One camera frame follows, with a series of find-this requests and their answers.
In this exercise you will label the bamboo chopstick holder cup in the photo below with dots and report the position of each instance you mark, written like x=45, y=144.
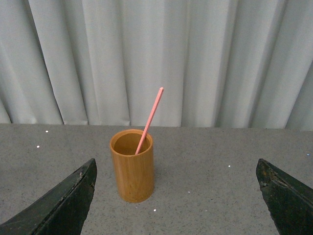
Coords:
x=134, y=173

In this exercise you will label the pink chopstick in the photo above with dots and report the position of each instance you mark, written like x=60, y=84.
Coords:
x=150, y=118

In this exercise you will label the white curtain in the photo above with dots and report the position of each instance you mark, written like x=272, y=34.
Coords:
x=222, y=63

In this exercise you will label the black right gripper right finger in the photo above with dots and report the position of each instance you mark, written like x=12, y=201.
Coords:
x=289, y=201

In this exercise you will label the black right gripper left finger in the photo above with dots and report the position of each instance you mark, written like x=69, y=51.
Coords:
x=62, y=210

